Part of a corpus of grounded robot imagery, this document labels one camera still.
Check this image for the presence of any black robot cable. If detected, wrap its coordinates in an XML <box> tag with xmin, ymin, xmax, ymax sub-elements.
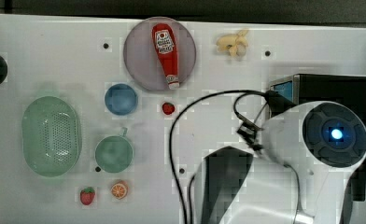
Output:
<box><xmin>168</xmin><ymin>89</ymin><xmax>273</xmax><ymax>224</ymax></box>

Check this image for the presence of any black toaster oven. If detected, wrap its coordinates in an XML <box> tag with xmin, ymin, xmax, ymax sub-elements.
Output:
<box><xmin>263</xmin><ymin>74</ymin><xmax>366</xmax><ymax>203</ymax></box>

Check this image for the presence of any grey round plate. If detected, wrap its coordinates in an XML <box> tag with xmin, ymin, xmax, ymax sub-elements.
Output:
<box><xmin>123</xmin><ymin>17</ymin><xmax>196</xmax><ymax>91</ymax></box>

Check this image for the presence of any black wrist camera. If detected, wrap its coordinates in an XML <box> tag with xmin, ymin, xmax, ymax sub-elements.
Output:
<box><xmin>236</xmin><ymin>122</ymin><xmax>262</xmax><ymax>151</ymax></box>

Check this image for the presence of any blue bowl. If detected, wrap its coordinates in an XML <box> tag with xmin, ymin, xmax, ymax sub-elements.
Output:
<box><xmin>105</xmin><ymin>83</ymin><xmax>138</xmax><ymax>116</ymax></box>

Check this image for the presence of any peeled toy banana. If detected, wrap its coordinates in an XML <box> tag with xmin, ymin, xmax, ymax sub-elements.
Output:
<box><xmin>216</xmin><ymin>30</ymin><xmax>248</xmax><ymax>57</ymax></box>

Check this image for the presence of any large toy strawberry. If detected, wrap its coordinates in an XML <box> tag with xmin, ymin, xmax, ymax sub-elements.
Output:
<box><xmin>79</xmin><ymin>187</ymin><xmax>95</xmax><ymax>205</ymax></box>

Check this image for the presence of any green mug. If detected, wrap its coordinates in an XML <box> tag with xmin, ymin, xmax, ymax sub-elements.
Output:
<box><xmin>94</xmin><ymin>127</ymin><xmax>134</xmax><ymax>174</ymax></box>

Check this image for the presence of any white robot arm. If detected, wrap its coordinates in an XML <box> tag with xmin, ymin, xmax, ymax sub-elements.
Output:
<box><xmin>192</xmin><ymin>102</ymin><xmax>366</xmax><ymax>224</ymax></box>

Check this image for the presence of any small toy strawberry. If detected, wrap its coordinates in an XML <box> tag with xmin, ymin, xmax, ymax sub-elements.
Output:
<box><xmin>162</xmin><ymin>102</ymin><xmax>176</xmax><ymax>115</ymax></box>

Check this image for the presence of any red ketchup bottle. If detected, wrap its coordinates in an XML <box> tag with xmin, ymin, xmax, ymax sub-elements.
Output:
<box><xmin>151</xmin><ymin>23</ymin><xmax>179</xmax><ymax>90</ymax></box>

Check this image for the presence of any green perforated basket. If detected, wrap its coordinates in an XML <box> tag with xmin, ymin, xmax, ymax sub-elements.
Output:
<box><xmin>21</xmin><ymin>96</ymin><xmax>82</xmax><ymax>177</ymax></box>

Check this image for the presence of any toy orange slice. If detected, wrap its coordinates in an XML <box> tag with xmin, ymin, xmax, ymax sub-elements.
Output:
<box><xmin>111</xmin><ymin>181</ymin><xmax>129</xmax><ymax>200</ymax></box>

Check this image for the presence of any blue glass oven door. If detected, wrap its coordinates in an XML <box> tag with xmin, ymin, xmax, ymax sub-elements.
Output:
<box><xmin>274</xmin><ymin>81</ymin><xmax>293</xmax><ymax>101</ymax></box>

